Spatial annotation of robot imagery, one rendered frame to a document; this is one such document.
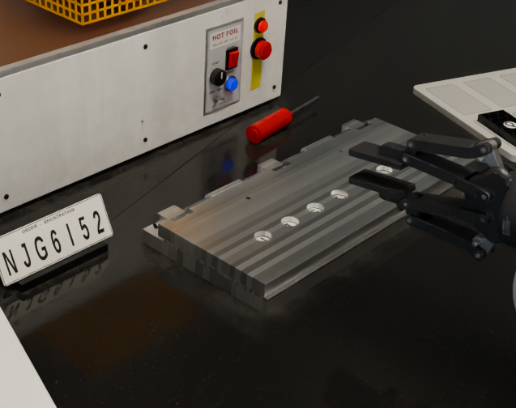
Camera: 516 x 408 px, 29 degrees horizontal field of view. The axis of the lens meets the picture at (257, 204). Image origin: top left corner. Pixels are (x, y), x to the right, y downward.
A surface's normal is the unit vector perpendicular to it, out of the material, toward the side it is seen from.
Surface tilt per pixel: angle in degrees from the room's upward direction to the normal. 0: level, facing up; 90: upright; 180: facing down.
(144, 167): 0
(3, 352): 0
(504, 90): 0
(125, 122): 90
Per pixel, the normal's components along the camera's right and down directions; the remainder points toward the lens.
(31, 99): 0.74, 0.38
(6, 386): 0.06, -0.86
